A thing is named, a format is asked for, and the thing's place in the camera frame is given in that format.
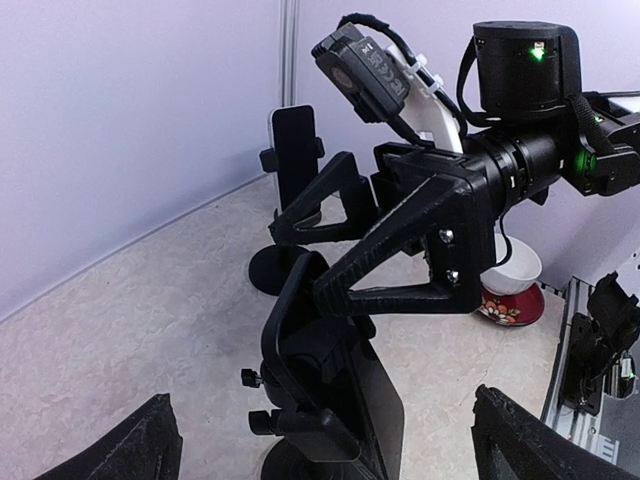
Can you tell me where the white bowl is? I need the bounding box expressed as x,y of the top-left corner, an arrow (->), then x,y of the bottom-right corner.
480,236 -> 542,295

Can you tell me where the right aluminium frame post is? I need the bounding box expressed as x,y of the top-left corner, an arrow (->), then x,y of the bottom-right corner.
279,0 -> 300,108

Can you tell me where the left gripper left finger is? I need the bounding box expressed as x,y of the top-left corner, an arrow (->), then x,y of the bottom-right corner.
39,393 -> 183,479

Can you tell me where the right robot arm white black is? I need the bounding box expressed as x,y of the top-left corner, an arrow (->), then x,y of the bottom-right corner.
270,13 -> 639,316

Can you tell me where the black phone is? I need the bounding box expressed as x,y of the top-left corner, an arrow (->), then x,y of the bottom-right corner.
260,251 -> 406,480
270,105 -> 319,213

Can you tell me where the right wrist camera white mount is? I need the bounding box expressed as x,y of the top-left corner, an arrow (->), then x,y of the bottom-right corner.
309,12 -> 466,151

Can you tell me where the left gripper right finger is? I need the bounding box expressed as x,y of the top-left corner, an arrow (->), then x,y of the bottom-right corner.
471,385 -> 636,480

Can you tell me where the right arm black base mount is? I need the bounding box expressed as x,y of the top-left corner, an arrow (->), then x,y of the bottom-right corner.
562,272 -> 639,415

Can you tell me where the black pole phone stand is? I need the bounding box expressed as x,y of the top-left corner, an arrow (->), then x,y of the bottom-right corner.
248,139 -> 381,297
239,319 -> 391,480

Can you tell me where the red floral plate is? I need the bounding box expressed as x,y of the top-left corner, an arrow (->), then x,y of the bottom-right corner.
478,284 -> 545,327

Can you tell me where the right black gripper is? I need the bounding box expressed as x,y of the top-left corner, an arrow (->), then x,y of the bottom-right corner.
269,142 -> 495,316

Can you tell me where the front aluminium rail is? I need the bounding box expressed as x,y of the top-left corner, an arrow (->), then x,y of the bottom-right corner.
541,272 -> 639,477

